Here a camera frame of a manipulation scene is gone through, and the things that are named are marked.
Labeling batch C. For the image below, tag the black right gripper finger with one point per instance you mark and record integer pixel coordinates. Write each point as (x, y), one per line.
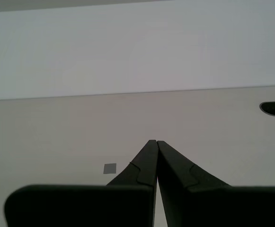
(80, 205)
(222, 208)

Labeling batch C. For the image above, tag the small grey tape square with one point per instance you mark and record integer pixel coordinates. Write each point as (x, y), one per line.
(110, 168)

